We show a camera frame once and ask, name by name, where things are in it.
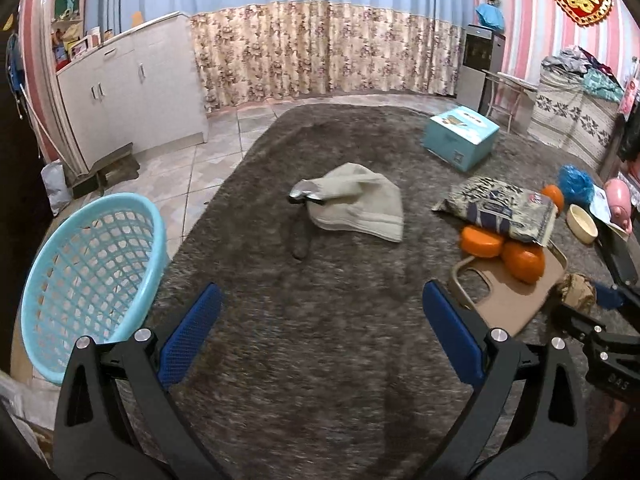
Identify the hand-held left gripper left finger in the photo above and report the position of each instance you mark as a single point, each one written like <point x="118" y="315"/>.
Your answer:
<point x="192" y="332"/>

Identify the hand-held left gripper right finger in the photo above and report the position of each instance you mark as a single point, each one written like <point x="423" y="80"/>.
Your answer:
<point x="452" y="332"/>

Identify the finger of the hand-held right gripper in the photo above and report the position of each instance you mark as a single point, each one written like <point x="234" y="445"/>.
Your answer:
<point x="607" y="296"/>
<point x="575" y="320"/>

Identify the brown paper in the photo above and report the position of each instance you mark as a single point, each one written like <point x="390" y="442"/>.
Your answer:
<point x="575" y="287"/>

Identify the orange fruit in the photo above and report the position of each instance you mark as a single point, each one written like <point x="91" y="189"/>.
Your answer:
<point x="554" y="195"/>
<point x="522" y="262"/>
<point x="480" y="244"/>

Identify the light blue plastic basket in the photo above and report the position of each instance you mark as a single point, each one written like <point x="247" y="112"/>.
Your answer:
<point x="50" y="285"/>

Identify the black flat case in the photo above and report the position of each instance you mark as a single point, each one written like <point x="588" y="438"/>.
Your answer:
<point x="620" y="260"/>

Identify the cream bowl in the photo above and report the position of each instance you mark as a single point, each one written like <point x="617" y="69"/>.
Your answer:
<point x="582" y="225"/>

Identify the pale blue paper sheet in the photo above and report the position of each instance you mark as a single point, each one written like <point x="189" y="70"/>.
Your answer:
<point x="600" y="205"/>

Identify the pink piggy bank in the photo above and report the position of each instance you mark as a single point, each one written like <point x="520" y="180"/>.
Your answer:
<point x="620" y="200"/>

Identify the crumpled blue plastic bag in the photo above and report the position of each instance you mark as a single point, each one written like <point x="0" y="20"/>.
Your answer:
<point x="575" y="182"/>

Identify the grey shaggy rug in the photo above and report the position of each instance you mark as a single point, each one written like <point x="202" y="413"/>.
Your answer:
<point x="325" y="310"/>

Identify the dark patterned snack bag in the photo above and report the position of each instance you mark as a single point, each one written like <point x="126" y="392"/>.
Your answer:
<point x="505" y="210"/>

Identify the beige cloth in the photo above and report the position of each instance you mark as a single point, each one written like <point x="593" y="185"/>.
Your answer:
<point x="360" y="205"/>

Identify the dark wooden stool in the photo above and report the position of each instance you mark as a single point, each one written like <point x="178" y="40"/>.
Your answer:
<point x="107" y="170"/>

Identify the sofa with patterned cover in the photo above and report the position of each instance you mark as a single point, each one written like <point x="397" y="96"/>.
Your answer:
<point x="565" y="110"/>

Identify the light blue cardboard box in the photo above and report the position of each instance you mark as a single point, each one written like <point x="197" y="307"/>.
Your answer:
<point x="460" y="135"/>

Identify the white plastic bag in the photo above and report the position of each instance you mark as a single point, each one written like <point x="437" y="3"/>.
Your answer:
<point x="55" y="190"/>

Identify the pile of clothes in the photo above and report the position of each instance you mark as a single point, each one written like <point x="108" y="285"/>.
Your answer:
<point x="595" y="77"/>

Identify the folding table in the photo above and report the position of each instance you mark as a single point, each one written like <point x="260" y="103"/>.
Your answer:
<point x="515" y="82"/>

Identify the white cabinet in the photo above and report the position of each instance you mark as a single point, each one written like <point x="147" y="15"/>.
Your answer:
<point x="150" y="100"/>

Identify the mop stick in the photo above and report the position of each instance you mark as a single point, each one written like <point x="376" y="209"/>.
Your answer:
<point x="48" y="132"/>

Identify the grey water dispenser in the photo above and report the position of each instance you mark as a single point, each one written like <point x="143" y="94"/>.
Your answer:
<point x="475" y="80"/>

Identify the blue cloth cover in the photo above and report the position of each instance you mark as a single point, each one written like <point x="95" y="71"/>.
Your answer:
<point x="490" y="16"/>

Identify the blue floral curtain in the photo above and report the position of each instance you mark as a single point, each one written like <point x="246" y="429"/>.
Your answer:
<point x="325" y="50"/>

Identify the blue hanging cloth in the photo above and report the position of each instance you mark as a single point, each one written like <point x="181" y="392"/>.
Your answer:
<point x="15" y="75"/>

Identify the white picture frame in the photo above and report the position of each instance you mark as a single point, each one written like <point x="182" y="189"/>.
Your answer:
<point x="79" y="47"/>

